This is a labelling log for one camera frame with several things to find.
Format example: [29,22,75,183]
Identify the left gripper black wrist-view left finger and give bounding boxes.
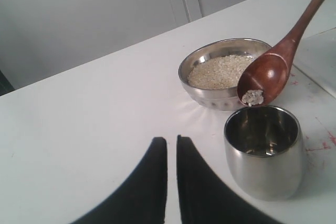
[74,137,167,223]

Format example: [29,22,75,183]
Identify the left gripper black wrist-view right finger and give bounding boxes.
[176,135,279,223]

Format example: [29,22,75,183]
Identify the brown wooden spoon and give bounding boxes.
[237,0,324,106]

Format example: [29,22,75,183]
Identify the small steel cup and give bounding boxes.
[224,106,307,201]

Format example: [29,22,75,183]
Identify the steel bowl of rice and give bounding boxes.
[178,38,271,111]

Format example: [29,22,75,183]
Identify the white plastic tray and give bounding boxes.
[293,28,336,97]

